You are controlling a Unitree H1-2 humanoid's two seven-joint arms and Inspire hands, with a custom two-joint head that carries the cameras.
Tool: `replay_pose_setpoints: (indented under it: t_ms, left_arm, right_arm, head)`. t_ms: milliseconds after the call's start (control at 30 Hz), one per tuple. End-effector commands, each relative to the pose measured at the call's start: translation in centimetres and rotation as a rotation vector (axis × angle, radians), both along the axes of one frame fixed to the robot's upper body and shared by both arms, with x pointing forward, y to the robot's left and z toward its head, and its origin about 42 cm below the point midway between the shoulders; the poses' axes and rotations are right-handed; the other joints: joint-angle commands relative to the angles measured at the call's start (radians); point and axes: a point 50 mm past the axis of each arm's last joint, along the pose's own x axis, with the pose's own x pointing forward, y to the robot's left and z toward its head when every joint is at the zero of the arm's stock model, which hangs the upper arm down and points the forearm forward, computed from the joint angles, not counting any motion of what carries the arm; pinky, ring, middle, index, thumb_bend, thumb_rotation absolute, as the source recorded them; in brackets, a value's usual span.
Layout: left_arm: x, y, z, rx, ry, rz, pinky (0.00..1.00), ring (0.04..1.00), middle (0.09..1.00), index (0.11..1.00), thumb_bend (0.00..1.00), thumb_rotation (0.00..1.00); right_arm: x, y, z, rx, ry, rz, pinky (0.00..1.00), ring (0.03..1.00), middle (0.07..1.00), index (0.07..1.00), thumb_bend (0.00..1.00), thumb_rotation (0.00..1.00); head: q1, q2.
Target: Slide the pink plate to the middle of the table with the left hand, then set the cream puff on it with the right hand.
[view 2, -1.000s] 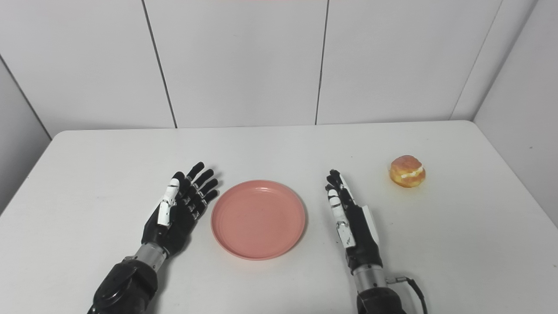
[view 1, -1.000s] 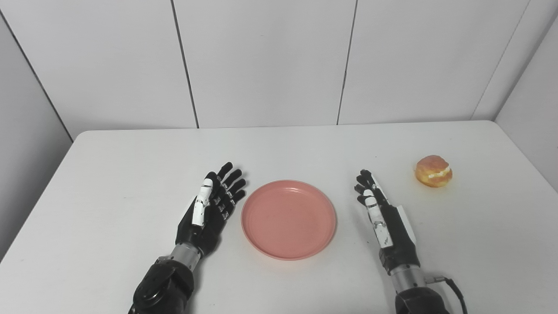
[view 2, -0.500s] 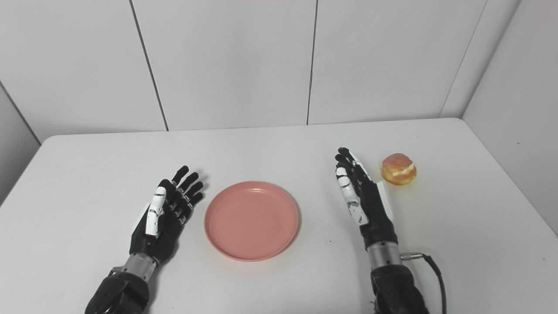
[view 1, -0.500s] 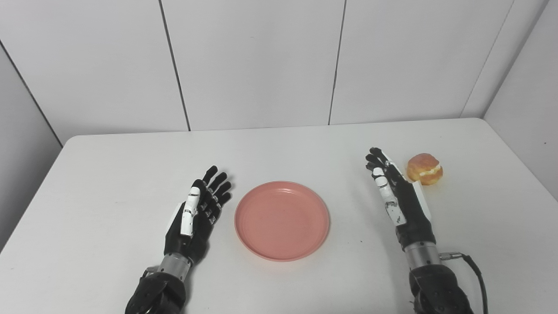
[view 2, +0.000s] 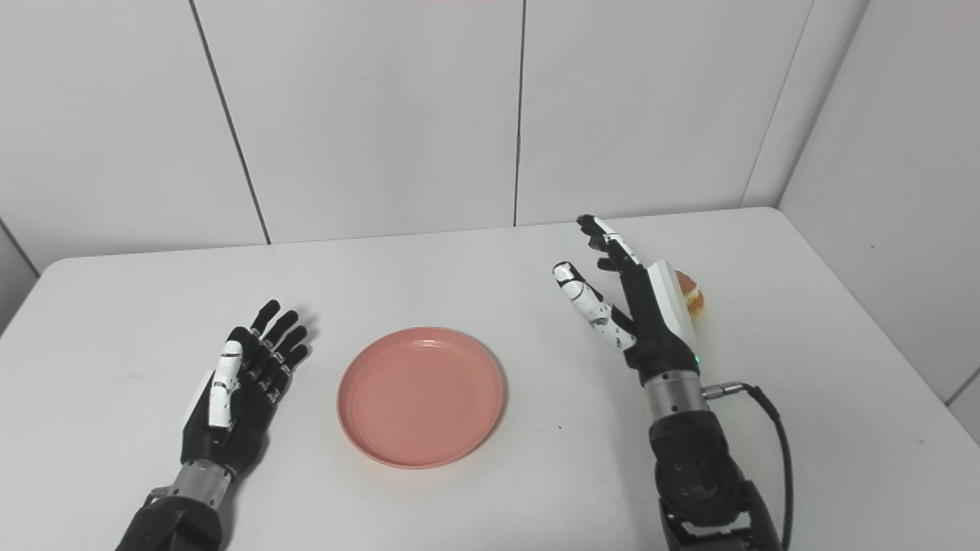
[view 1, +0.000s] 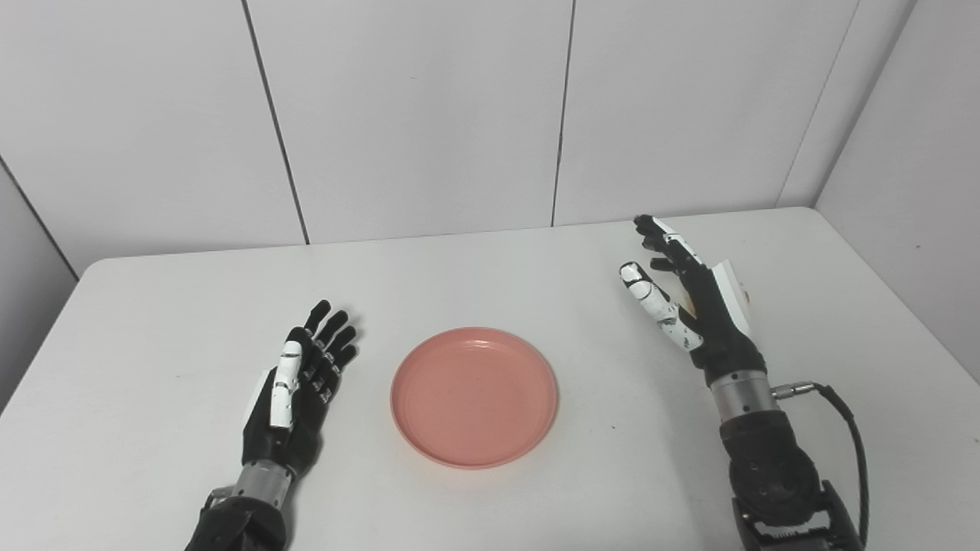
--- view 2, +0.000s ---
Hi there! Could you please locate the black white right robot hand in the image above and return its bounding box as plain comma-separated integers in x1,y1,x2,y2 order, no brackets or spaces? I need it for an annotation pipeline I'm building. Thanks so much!
553,214,702,383

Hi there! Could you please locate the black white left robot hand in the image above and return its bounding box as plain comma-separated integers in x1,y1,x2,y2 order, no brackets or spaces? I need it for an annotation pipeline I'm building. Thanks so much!
181,299,310,480

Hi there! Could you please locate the cream puff pastry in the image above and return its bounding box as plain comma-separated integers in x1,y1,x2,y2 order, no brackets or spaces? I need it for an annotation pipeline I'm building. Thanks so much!
675,270,706,320

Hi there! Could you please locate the pink round plate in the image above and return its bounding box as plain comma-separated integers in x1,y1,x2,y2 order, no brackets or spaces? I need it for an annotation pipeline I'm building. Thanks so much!
337,328,506,469

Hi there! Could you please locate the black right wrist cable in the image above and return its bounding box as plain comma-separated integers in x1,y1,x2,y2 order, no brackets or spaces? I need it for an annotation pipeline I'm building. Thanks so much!
703,381,795,551

